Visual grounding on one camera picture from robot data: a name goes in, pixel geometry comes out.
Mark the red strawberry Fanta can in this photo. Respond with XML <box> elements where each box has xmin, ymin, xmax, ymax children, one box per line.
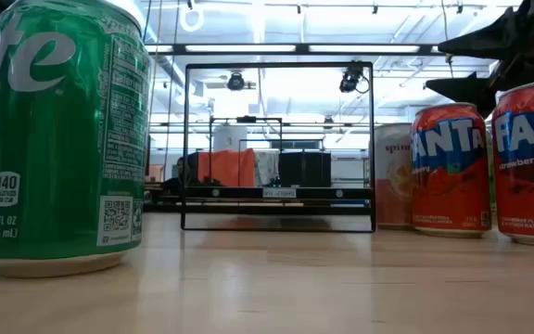
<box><xmin>409</xmin><ymin>102</ymin><xmax>493</xmax><ymax>239</ymax></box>
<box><xmin>490</xmin><ymin>77</ymin><xmax>534</xmax><ymax>249</ymax></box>

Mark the white pink Spindrift can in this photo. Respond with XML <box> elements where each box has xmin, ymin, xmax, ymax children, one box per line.
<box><xmin>372</xmin><ymin>122</ymin><xmax>415</xmax><ymax>231</ymax></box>

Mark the green Sprite can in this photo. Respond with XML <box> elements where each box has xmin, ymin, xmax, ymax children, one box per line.
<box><xmin>0</xmin><ymin>0</ymin><xmax>152</xmax><ymax>279</ymax></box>

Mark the white shelf label sticker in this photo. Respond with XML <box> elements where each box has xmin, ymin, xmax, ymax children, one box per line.
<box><xmin>261</xmin><ymin>187</ymin><xmax>298</xmax><ymax>199</ymax></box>

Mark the black box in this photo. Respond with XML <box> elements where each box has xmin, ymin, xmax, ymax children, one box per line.
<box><xmin>277</xmin><ymin>150</ymin><xmax>333</xmax><ymax>188</ymax></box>

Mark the grey patterned cloth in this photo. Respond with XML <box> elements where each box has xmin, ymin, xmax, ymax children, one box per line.
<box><xmin>253</xmin><ymin>150</ymin><xmax>281</xmax><ymax>186</ymax></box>

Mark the black round ceiling fixture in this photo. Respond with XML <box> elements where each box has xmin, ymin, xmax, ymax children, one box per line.
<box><xmin>226</xmin><ymin>71</ymin><xmax>247</xmax><ymax>92</ymax></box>

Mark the white cylinder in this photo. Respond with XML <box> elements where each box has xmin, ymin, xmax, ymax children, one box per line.
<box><xmin>212</xmin><ymin>122</ymin><xmax>248</xmax><ymax>153</ymax></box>

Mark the orange cloth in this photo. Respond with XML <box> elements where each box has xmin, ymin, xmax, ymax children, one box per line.
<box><xmin>196</xmin><ymin>148</ymin><xmax>257</xmax><ymax>188</ymax></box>

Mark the black overhead gantry bar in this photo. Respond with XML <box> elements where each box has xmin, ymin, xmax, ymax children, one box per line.
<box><xmin>145</xmin><ymin>42</ymin><xmax>442</xmax><ymax>57</ymax></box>

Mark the person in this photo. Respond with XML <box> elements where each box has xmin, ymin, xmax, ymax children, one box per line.
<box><xmin>162</xmin><ymin>155</ymin><xmax>198</xmax><ymax>196</ymax></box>

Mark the yellow hanging cable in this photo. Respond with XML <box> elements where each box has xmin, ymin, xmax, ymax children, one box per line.
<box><xmin>440</xmin><ymin>0</ymin><xmax>454</xmax><ymax>78</ymax></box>

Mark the black hanging camera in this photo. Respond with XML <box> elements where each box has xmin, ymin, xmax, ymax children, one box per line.
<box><xmin>338</xmin><ymin>62</ymin><xmax>371</xmax><ymax>95</ymax></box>

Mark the black wire frame wooden shelf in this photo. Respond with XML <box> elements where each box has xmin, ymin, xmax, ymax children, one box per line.
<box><xmin>180</xmin><ymin>61</ymin><xmax>377</xmax><ymax>233</ymax></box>

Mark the white hanging ring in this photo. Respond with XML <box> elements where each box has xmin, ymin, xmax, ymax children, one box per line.
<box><xmin>178</xmin><ymin>4</ymin><xmax>205</xmax><ymax>33</ymax></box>

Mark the black aluminium table frame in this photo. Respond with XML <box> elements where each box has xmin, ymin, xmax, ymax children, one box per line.
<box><xmin>144</xmin><ymin>194</ymin><xmax>375</xmax><ymax>215</ymax></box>

